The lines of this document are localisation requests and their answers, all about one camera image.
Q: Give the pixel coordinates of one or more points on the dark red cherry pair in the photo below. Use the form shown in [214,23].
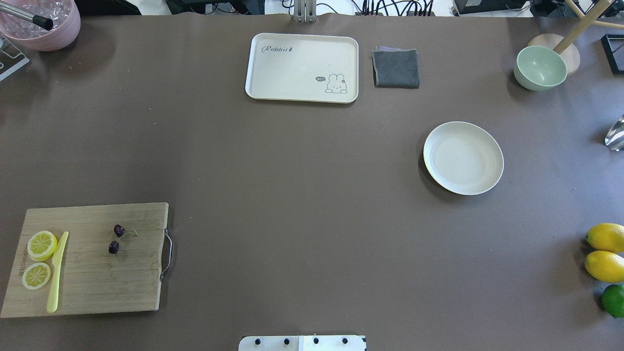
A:
[120,233]

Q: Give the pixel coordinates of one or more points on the cream rabbit tray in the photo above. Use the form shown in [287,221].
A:
[303,67]

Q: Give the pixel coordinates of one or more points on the folded grey cloth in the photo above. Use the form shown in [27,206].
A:
[396,68]

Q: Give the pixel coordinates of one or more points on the cream round plate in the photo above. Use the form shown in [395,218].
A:
[463,158]

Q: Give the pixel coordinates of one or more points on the wooden cutting board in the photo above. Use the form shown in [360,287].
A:
[92,280]

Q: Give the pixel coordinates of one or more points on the green bowl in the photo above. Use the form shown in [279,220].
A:
[538,68]

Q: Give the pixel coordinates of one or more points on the upper lemon half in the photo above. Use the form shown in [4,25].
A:
[41,246]

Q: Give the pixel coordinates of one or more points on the wooden stand with base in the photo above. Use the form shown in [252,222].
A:
[564,46]

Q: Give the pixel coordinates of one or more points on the yellow plastic knife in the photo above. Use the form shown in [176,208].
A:
[58,255]

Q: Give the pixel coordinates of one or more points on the lower lemon slice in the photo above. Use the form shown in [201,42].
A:
[36,276]

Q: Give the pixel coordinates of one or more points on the upper whole lemon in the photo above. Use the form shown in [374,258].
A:
[606,237]

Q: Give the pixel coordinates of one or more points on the whole lemon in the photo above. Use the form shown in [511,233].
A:
[605,266]
[606,237]

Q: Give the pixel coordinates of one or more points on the metal scoop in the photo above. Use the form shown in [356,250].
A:
[614,139]

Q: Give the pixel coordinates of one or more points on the metal muddler black tip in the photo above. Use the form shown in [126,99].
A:
[45,23]

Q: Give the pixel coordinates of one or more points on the lower whole lemon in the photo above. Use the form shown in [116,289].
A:
[605,266]

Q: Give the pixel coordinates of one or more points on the green lime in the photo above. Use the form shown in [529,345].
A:
[613,300]

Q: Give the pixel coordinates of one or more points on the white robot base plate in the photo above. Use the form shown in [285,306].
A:
[303,343]

